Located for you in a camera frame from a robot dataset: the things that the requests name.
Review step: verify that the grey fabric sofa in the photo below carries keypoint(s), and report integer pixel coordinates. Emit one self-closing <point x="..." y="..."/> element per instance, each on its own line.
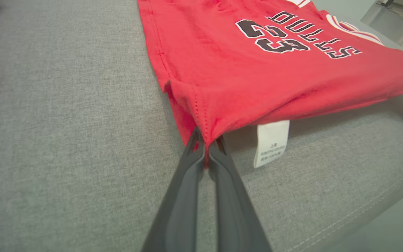
<point x="65" y="140"/>

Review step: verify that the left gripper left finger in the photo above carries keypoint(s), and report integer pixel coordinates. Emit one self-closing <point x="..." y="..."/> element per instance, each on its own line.
<point x="178" y="210"/>

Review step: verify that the shiny metal base plate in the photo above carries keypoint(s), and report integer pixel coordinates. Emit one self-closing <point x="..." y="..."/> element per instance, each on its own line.
<point x="397" y="24"/>

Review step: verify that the red Bulls jersey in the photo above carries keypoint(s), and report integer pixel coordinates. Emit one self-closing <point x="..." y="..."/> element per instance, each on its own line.
<point x="240" y="77"/>

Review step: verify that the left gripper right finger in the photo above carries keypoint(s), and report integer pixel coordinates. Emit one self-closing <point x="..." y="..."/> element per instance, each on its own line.
<point x="234" y="217"/>

